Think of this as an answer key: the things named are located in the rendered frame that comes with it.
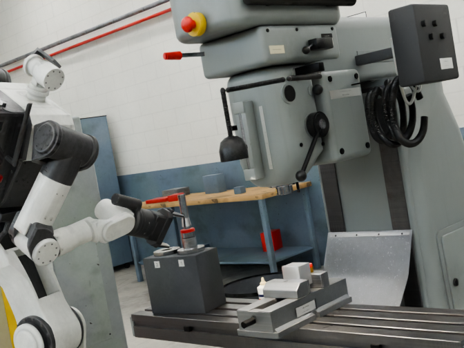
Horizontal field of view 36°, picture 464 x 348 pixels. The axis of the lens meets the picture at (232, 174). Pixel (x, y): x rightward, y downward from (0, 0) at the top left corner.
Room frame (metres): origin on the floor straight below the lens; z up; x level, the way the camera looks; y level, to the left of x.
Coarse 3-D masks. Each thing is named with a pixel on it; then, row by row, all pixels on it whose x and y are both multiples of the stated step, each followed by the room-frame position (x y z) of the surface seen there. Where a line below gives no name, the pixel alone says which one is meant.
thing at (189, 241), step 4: (192, 232) 2.29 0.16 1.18; (184, 236) 2.28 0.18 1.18; (188, 236) 2.28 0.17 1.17; (192, 236) 2.28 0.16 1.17; (184, 240) 2.28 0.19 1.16; (188, 240) 2.28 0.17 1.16; (192, 240) 2.28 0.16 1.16; (196, 240) 2.30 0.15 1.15; (184, 244) 2.29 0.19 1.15; (188, 244) 2.28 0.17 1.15; (192, 244) 2.28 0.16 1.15; (196, 244) 2.29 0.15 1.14; (184, 248) 2.29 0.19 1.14; (188, 248) 2.28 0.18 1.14; (192, 248) 2.28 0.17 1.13
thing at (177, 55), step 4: (164, 52) 1.90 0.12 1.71; (168, 52) 1.90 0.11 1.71; (172, 52) 1.90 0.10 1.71; (176, 52) 1.91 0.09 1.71; (180, 52) 1.92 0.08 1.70; (188, 52) 1.95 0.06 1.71; (192, 52) 1.96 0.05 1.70; (196, 52) 1.97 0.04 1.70; (200, 52) 1.98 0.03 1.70; (164, 56) 1.89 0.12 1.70; (168, 56) 1.89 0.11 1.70; (172, 56) 1.90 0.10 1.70; (176, 56) 1.91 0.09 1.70; (180, 56) 1.92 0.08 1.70; (184, 56) 1.94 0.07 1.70; (188, 56) 1.95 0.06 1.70; (192, 56) 1.96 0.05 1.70; (196, 56) 1.97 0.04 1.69; (200, 56) 1.98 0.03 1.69
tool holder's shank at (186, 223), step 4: (180, 196) 2.29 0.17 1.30; (184, 196) 2.30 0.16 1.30; (180, 200) 2.29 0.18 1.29; (184, 200) 2.29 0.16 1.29; (180, 204) 2.30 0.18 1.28; (184, 204) 2.29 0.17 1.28; (180, 208) 2.30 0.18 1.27; (184, 208) 2.29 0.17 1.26; (180, 212) 2.30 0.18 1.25; (184, 212) 2.29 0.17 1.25; (184, 216) 2.29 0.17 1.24; (188, 216) 2.30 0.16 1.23; (184, 220) 2.29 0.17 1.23; (188, 220) 2.29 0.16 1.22; (184, 224) 2.29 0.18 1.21; (188, 224) 2.29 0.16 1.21; (184, 228) 2.29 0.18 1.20; (188, 228) 2.29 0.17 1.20
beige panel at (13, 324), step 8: (0, 288) 3.20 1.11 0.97; (0, 296) 3.19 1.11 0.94; (0, 304) 3.19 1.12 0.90; (8, 304) 3.21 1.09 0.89; (0, 312) 3.18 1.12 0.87; (8, 312) 3.21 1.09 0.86; (0, 320) 3.18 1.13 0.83; (8, 320) 3.20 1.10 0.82; (0, 328) 3.17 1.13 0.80; (8, 328) 3.20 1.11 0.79; (16, 328) 3.22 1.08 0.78; (0, 336) 3.17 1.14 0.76; (8, 336) 3.20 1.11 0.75; (0, 344) 3.16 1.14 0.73; (8, 344) 3.19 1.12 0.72
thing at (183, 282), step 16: (160, 256) 2.32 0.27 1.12; (176, 256) 2.27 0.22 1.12; (192, 256) 2.23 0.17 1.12; (208, 256) 2.27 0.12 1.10; (160, 272) 2.30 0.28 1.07; (176, 272) 2.27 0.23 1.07; (192, 272) 2.23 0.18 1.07; (208, 272) 2.26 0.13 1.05; (160, 288) 2.31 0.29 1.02; (176, 288) 2.27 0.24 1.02; (192, 288) 2.24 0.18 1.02; (208, 288) 2.25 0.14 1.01; (160, 304) 2.32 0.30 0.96; (176, 304) 2.28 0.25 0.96; (192, 304) 2.25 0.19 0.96; (208, 304) 2.24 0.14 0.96
